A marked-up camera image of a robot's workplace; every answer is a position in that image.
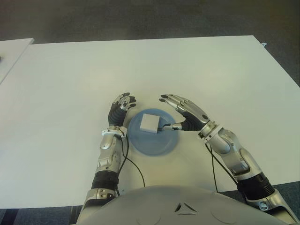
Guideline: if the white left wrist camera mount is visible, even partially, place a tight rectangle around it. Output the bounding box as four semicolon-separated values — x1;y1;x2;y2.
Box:
101;126;128;139

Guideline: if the white charger block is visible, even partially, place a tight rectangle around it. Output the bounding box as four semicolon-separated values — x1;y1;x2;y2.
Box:
140;113;164;134

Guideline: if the neighbouring white table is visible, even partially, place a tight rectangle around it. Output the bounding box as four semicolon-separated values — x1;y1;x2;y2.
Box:
0;37;35;85

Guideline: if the blue round plate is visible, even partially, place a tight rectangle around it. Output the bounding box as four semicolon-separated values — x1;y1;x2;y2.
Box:
127;107;180;157

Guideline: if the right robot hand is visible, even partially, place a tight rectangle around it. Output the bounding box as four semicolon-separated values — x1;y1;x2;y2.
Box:
158;93;210;132

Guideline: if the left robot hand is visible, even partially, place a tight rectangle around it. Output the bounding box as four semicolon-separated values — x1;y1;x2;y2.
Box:
107;92;137;127

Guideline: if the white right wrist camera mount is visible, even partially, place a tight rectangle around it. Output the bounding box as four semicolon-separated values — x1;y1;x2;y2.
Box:
198;120;222;142

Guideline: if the table leg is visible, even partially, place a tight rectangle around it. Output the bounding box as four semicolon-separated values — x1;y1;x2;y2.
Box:
69;206;81;225

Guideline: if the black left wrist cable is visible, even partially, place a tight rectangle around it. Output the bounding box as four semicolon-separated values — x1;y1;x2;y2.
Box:
114;137;145;196

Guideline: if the grey robot torso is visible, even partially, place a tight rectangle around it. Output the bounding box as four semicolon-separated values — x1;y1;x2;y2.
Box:
76;185;284;225

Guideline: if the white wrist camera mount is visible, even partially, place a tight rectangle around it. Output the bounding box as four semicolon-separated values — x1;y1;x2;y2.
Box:
198;120;222;142
101;126;128;139

